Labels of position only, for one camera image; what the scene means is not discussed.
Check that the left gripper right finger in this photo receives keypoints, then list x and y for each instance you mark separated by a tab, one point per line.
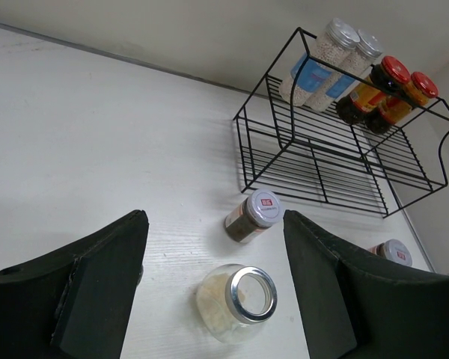
355	304

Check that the red lid sauce jar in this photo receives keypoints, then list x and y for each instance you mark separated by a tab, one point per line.
387	78
417	92

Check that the white lid dark jar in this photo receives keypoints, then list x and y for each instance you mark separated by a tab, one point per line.
260	211

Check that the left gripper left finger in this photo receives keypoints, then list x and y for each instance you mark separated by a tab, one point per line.
76	301

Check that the silver lid spice shaker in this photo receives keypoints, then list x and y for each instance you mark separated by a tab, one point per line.
336	42

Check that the glass jar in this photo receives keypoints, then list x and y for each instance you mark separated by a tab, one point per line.
236	301

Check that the black wire rack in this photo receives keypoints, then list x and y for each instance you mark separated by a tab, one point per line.
314	155

